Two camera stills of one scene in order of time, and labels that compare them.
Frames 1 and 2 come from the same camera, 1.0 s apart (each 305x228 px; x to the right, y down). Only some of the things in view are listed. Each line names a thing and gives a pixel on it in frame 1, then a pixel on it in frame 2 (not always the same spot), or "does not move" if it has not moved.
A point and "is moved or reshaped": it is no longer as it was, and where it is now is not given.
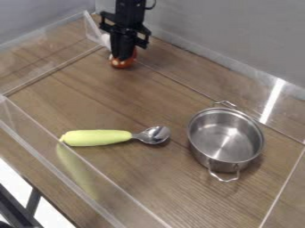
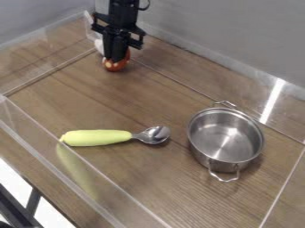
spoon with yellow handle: [76, 138] does not move
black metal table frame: [19, 216] does not move
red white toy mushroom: [125, 61] is moved or reshaped
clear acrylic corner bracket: [93, 31] does not move
